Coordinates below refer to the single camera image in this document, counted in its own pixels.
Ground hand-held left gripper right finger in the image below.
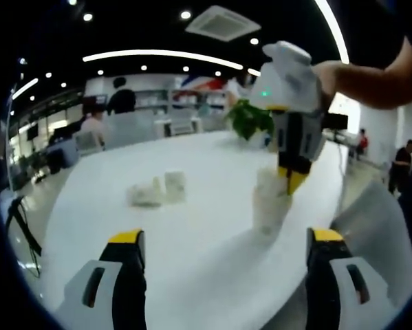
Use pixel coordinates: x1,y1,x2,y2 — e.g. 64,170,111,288
305,227,398,330

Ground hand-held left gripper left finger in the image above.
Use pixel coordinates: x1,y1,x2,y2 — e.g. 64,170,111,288
63,228,148,330

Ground stack of paper cups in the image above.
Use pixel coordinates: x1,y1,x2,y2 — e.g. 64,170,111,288
252,166,293,237

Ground person's right hand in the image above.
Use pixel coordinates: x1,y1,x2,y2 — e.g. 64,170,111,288
311,60,340,116

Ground green potted plant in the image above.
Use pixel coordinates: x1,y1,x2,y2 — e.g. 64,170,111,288
226,98,275,149

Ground curved ceiling light strip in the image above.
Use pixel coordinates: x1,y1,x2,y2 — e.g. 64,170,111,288
83,49,261,77
314,0,350,65

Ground ceiling air conditioner vent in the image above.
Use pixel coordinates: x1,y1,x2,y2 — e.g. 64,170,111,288
184,5,261,42

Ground black tripod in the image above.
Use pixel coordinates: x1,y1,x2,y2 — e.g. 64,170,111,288
4,195,43,257

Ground white mesh office chair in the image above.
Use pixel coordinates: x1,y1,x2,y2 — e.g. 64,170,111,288
169,116,202,137

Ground white table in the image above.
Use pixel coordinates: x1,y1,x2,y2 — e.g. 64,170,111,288
40,130,347,330

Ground black suitcase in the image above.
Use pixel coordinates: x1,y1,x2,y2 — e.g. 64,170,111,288
46,149,63,175

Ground round ceiling downlights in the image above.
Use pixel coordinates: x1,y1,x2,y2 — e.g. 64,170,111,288
9,0,261,116

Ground white storage shelf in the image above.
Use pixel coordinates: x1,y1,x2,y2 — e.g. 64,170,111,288
136,88,227,111

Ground black monitor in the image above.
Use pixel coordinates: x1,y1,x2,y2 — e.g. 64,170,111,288
25,122,40,141

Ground short ceiling light strip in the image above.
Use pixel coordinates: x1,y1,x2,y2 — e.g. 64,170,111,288
12,78,40,100

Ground red blue wall banner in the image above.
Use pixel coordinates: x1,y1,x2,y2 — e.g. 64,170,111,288
177,74,227,91

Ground dark wall display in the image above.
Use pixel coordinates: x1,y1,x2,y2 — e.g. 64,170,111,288
83,96,107,109

